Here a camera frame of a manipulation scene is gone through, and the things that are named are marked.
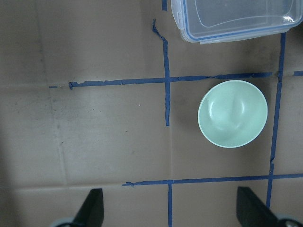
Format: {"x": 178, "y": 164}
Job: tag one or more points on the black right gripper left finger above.
{"x": 91, "y": 213}

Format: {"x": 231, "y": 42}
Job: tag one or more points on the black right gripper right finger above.
{"x": 251, "y": 211}

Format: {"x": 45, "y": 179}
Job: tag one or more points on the green bowl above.
{"x": 232, "y": 113}

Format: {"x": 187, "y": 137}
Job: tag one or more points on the clear plastic container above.
{"x": 218, "y": 21}

